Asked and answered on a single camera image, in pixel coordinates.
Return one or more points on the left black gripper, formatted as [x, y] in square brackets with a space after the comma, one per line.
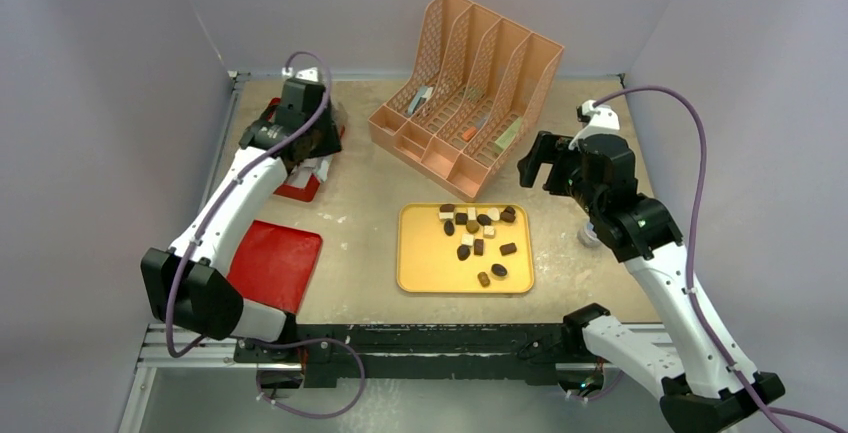
[332, 143]

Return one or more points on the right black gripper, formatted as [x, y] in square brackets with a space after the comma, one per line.
[553, 166]

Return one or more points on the metal tongs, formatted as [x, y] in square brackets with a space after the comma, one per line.
[310, 169]

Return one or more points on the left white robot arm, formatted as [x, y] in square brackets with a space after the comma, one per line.
[186, 283]

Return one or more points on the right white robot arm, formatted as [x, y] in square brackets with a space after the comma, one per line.
[708, 384]

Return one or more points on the red chocolate box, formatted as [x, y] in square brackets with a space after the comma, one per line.
[308, 194]

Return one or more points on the brown bar chocolate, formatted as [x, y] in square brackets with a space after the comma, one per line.
[508, 249]

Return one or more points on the dark oval chocolate right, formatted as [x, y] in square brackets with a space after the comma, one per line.
[499, 270]

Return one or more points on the dark heart chocolate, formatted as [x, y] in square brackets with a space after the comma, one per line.
[463, 252]

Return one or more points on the milk ribbed chocolate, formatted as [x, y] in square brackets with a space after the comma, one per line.
[483, 279]

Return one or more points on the small clear cup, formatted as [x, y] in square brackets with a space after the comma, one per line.
[588, 237]

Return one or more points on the orange file organizer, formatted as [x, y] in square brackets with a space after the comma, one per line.
[478, 86]

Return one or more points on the yellow tray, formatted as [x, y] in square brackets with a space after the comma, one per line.
[426, 257]

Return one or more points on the red box lid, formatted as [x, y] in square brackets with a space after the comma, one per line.
[274, 264]

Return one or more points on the black base frame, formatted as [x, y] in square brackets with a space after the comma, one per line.
[538, 354]

